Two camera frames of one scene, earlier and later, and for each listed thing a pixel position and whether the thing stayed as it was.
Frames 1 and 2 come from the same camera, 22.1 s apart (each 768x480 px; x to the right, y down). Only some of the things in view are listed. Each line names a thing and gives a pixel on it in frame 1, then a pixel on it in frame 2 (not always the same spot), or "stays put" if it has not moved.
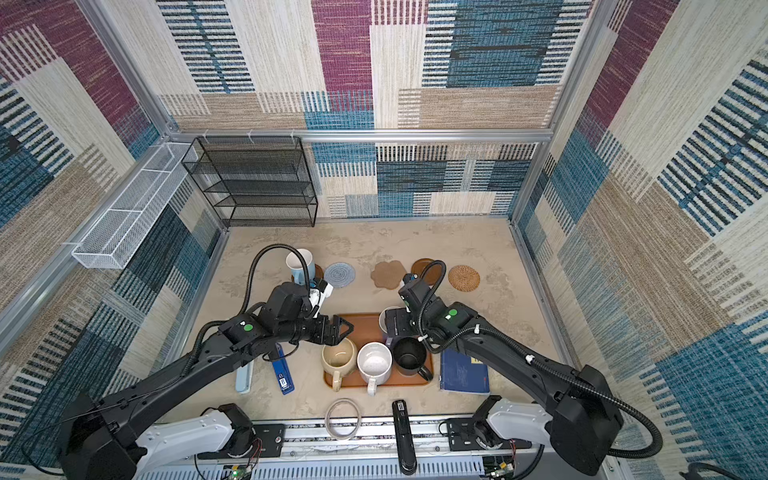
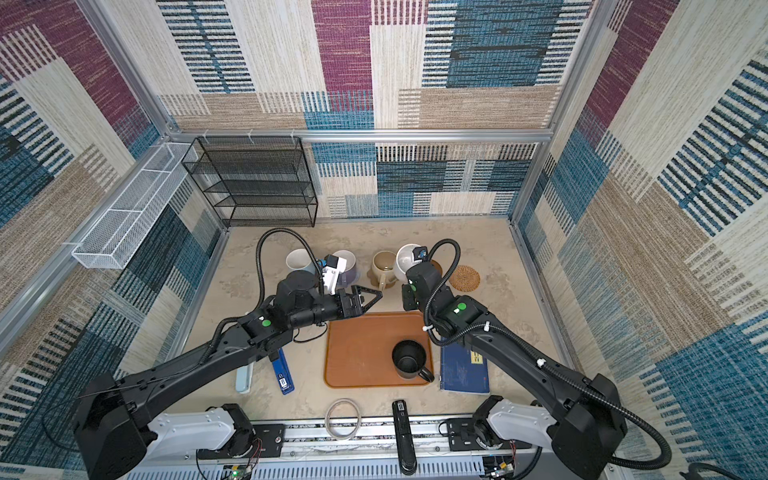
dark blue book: (457, 373) stays put
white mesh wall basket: (113, 239) stays put
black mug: (409, 356) stays put
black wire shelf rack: (256, 181) stays put
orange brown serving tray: (367, 329) stays put
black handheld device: (407, 457) stays put
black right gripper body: (408, 324) → (411, 301)
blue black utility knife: (283, 371) stays put
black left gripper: (333, 336) → (354, 299)
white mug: (374, 362) → (405, 261)
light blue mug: (297, 272) stays put
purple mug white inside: (382, 323) → (349, 273)
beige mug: (339, 360) → (383, 267)
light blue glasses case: (244, 377) stays put
